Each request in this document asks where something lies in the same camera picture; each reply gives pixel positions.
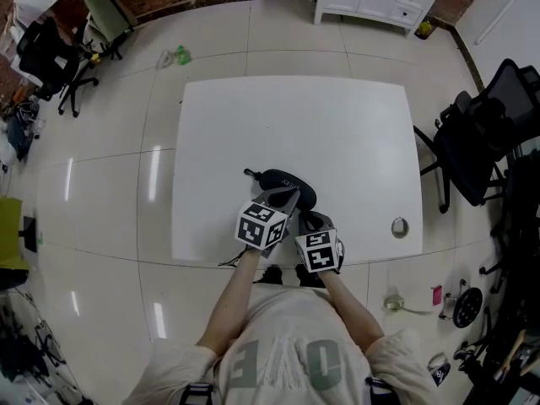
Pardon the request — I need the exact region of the person's right forearm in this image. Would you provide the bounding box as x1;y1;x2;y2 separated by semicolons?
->
322;270;386;348

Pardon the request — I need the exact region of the person's left trouser leg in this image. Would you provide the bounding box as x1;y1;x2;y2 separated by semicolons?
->
252;264;284;286

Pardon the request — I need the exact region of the metal long-handled scoop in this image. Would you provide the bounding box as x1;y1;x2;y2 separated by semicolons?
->
382;294;435;315

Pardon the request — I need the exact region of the green hanging coat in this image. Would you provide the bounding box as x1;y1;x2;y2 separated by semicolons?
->
73;0;136;44

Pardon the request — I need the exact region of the black padded office chair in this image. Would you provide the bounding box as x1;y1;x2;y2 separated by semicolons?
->
16;17;100;118

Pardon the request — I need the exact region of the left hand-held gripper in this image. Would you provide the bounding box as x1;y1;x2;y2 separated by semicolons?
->
234;187;301;260

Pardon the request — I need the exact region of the small bin with green contents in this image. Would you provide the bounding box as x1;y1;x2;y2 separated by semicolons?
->
415;17;435;40

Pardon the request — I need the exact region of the green bottle on floor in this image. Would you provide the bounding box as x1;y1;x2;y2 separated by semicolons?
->
158;45;193;70

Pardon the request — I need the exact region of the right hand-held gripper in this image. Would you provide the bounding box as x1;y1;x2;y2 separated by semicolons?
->
294;211;346;274

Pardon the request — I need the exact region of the black round wheeled device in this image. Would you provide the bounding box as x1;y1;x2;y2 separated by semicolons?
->
438;279;484;329

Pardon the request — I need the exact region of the person's cream printed shirt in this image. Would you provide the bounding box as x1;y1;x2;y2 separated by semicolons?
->
121;284;440;405

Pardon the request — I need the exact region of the dark equipment clutter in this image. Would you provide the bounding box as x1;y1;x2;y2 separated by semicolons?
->
0;301;85;405

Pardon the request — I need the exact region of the dark sneaker pair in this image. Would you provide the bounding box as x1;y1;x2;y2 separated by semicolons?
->
453;342;480;362

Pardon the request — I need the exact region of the black glasses case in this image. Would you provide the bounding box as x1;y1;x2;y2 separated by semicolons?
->
243;167;318;213

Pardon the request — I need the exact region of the yellow-green chair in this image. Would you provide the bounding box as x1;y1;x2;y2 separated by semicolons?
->
0;196;30;272

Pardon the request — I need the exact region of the dark office chairs group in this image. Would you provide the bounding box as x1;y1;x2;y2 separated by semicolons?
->
478;137;540;405

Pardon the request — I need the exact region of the floor device with cables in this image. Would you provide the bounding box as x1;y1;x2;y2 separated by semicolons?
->
426;351;452;387

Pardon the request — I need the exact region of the black mesh office chair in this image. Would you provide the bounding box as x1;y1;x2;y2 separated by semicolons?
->
413;58;540;214

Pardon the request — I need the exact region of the silver table cable grommet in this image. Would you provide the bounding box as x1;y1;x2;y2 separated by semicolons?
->
390;216;409;240

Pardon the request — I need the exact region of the person's left forearm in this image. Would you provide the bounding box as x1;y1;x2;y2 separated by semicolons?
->
196;246;265;352

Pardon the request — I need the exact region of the white chair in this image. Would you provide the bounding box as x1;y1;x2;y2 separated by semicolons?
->
82;19;123;61

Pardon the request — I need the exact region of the black flat box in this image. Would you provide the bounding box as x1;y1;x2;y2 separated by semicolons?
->
20;216;38;253

